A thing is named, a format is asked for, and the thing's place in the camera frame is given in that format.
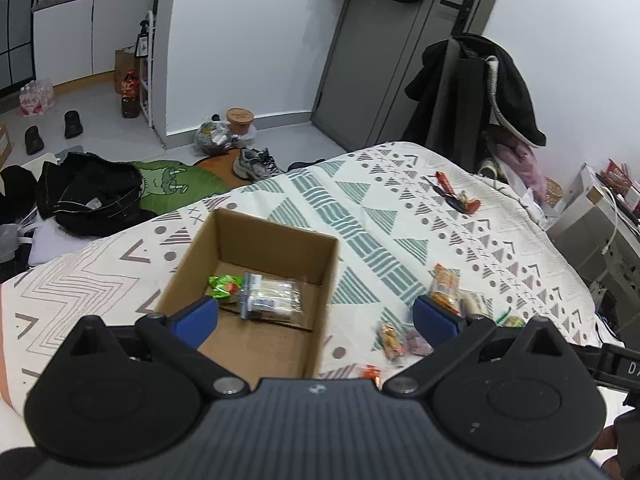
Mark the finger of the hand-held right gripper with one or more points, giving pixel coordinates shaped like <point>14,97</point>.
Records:
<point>590,360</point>

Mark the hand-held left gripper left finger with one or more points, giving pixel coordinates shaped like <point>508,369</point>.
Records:
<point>196,320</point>

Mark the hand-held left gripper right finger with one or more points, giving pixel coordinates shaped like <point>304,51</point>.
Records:
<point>434,321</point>

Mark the purple snack packet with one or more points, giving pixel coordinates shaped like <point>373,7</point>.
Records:
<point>417,345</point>

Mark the orange snack packet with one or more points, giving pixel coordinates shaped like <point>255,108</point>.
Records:
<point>445,285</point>

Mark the green snack packet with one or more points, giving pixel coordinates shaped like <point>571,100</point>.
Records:
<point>222,285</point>

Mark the white snack packet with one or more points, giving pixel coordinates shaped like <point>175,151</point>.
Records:
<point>475,302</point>

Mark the small brown snack packet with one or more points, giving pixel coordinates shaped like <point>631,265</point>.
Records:
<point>392,342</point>

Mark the small green candy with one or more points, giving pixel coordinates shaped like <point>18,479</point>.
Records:
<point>512,320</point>

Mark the small orange candy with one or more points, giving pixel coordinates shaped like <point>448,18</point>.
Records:
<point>372,372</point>

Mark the clear packet of beige biscuits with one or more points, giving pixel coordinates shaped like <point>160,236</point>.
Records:
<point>275,300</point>

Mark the person's right hand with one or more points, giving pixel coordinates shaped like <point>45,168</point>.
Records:
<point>607,447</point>

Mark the red key fob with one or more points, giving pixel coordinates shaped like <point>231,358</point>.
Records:
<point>472,205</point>

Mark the red snack bar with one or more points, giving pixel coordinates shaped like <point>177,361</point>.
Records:
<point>445,181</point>

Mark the green rug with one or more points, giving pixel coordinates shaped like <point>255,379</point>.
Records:
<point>170,182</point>

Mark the white desk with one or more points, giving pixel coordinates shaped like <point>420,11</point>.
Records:
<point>585,220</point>

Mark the orange rug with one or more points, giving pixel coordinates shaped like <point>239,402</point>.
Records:
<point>215,167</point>

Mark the pile of black clothes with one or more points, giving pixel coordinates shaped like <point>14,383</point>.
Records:
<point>95,195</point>

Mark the white and yellow roll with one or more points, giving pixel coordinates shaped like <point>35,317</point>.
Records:
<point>487,168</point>

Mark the grey sneaker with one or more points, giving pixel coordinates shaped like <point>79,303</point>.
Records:
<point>252,165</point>

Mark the wicker basket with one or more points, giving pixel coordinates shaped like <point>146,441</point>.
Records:
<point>552,191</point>

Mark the pink clothing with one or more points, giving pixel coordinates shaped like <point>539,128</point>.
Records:
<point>525,165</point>

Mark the grey trash bag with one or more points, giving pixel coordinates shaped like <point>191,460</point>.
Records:
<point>212,137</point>

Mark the red patterned box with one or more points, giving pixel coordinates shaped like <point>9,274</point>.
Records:
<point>616,176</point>

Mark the black shoe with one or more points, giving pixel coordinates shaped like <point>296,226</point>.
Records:
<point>305,165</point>

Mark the paper bucket with brown lid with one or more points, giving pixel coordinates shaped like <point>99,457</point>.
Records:
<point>240,119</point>

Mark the grey chair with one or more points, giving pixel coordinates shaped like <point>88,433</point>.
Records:
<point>460,105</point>

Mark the dark cloth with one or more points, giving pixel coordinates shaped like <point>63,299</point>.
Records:
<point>15,195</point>

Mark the black slipper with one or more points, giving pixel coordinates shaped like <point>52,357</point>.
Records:
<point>73,124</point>
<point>34,140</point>

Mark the white rack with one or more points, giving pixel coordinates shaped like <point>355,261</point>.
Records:
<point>149,90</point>

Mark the cola bottle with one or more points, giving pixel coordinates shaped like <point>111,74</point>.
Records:
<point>131,92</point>

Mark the black jacket with fleece lining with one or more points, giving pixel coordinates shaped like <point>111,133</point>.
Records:
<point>515,95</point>

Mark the brown cardboard box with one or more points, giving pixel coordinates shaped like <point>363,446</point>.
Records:
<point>4,147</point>

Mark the grey door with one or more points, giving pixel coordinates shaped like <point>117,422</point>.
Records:
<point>370,60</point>

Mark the pack of water bottles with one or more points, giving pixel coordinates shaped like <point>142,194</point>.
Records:
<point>36,97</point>

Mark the black and white spray bottle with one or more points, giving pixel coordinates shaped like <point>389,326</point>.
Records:
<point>142,42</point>

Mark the white cabinet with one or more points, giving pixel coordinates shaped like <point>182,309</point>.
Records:
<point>75,35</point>

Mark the black framed glass door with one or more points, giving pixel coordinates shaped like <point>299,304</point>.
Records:
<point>15,20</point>

